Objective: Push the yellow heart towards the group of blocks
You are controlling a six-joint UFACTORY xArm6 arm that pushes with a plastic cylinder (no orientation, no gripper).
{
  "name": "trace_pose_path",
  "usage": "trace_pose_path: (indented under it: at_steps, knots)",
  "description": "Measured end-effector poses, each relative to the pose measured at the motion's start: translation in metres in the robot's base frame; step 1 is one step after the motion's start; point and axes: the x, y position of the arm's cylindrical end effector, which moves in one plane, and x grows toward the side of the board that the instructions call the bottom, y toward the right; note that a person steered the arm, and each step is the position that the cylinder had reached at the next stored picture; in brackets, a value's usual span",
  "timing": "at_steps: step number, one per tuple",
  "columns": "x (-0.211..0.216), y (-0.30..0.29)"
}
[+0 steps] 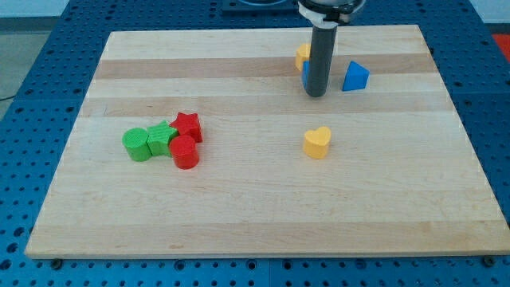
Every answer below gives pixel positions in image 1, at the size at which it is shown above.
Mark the yellow heart block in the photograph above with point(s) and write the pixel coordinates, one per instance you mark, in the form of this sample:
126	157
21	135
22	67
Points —
316	142

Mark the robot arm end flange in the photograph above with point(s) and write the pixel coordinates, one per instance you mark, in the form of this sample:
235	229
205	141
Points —
328	14

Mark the wooden board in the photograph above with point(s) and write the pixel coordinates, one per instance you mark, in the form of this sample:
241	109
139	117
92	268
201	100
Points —
400	178

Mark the red star block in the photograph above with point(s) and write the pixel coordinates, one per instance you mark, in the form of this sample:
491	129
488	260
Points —
188	125

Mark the red cylinder block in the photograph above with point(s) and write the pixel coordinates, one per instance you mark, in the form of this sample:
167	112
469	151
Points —
184	152

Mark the blue block behind rod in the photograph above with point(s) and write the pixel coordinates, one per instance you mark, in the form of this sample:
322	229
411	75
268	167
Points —
304	73

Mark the green star block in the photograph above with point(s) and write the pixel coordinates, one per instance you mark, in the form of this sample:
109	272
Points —
159	138

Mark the yellow block behind rod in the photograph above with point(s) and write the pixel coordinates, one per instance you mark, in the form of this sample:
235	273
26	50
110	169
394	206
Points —
302	55

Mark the green cylinder block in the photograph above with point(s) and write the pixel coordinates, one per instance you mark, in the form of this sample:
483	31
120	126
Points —
135	143

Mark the blue triangular block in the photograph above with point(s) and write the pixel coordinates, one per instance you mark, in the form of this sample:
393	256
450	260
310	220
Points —
356	77

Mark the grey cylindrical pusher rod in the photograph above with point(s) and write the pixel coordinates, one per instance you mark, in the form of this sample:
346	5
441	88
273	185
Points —
320	60

